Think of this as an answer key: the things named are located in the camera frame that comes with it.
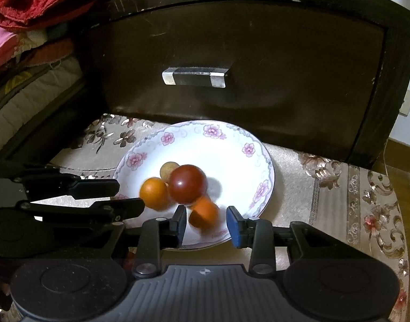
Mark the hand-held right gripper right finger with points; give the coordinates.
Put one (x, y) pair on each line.
(234, 228)

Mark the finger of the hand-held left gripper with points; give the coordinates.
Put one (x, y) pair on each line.
(91, 187)
(124, 208)

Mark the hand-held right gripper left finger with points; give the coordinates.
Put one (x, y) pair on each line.
(181, 224)

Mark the small orange fruit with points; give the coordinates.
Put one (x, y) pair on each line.
(205, 213)
(154, 193)

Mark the dark red tomato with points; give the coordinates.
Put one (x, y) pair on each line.
(187, 184)

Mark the small tan round fruit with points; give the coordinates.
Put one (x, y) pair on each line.
(167, 171)

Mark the white floral plate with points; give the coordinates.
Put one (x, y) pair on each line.
(205, 151)

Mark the beige floral mat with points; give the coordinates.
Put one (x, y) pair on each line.
(325, 201)

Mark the beige quilted mattress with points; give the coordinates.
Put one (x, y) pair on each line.
(34, 90)

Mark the orange folded cloth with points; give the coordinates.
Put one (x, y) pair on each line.
(47, 53)

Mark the pink printed cloth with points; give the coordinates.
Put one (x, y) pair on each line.
(2, 43)

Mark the dark wooden nightstand drawer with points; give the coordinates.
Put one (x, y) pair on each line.
(396, 73)

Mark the white wall socket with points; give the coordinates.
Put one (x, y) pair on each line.
(406, 103)

